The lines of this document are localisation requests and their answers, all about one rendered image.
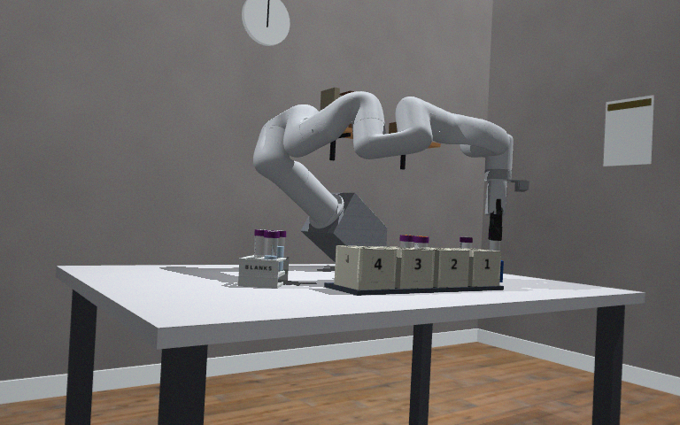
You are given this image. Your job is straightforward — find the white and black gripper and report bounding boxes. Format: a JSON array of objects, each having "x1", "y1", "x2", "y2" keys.
[{"x1": 484, "y1": 179, "x2": 511, "y2": 241}]

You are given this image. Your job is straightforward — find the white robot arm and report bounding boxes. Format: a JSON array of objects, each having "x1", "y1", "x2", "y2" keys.
[{"x1": 253, "y1": 91, "x2": 529, "y2": 228}]

